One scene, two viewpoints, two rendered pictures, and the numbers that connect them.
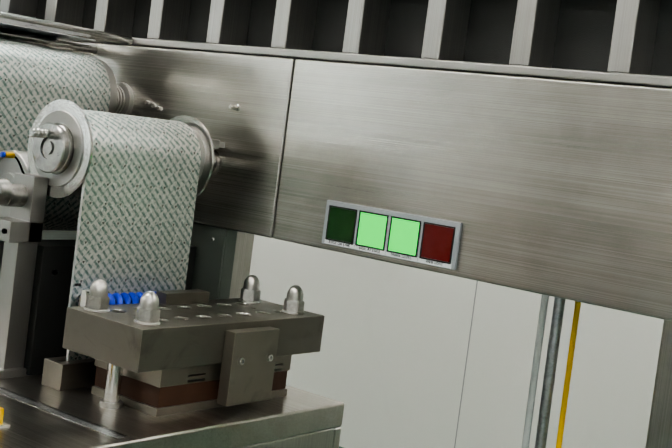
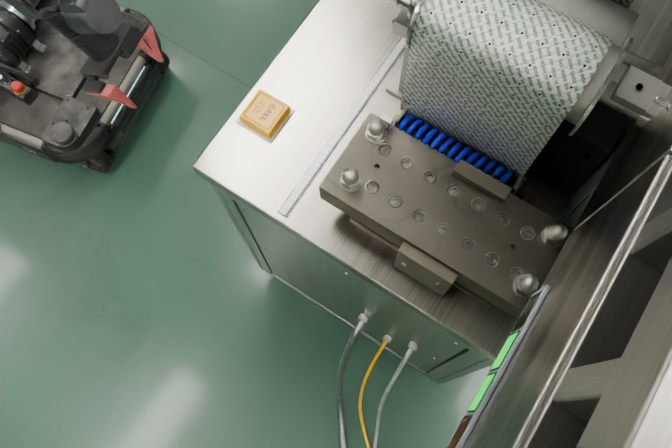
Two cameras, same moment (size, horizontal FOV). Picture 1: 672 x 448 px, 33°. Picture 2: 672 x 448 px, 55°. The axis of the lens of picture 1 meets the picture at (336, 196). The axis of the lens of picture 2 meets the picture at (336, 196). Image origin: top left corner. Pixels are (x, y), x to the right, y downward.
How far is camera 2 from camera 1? 1.70 m
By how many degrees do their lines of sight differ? 87
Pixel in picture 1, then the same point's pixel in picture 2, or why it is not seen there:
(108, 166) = (436, 54)
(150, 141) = (498, 64)
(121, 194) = (452, 80)
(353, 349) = not seen: outside the picture
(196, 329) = (372, 220)
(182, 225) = (529, 139)
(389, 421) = not seen: outside the picture
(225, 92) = not seen: outside the picture
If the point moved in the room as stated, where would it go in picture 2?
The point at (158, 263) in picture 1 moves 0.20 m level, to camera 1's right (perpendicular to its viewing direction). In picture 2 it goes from (494, 142) to (515, 266)
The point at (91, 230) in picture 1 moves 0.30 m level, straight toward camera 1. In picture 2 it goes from (418, 82) to (230, 133)
